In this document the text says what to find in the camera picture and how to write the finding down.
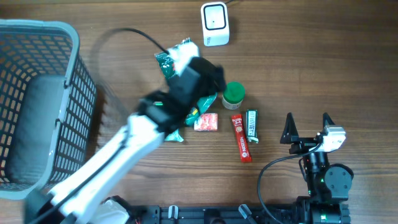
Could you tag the green battery pack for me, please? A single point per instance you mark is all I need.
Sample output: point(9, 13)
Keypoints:
point(251, 126)

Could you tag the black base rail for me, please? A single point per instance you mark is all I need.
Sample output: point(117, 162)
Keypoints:
point(285, 213)

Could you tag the green 3M gloves bag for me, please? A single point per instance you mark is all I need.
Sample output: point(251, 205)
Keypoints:
point(167, 66)

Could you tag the white barcode scanner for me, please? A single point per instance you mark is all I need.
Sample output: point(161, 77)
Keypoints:
point(215, 24)

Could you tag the teal wet wipes pack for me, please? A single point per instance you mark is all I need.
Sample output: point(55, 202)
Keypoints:
point(175, 136)

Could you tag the grey plastic mesh basket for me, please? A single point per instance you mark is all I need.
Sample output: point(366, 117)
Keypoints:
point(47, 104)

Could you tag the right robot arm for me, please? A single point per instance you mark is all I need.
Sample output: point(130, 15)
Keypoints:
point(328, 184)

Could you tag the red coffee stick sachet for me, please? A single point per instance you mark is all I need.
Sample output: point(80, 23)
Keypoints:
point(237, 121)

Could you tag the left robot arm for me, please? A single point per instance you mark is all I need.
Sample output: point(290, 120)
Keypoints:
point(158, 114)

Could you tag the small red snack box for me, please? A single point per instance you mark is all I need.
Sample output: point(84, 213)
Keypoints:
point(206, 122)

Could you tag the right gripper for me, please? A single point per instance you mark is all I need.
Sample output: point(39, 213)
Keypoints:
point(290, 135)

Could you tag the green lid jar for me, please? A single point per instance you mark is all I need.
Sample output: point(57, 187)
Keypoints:
point(233, 95)

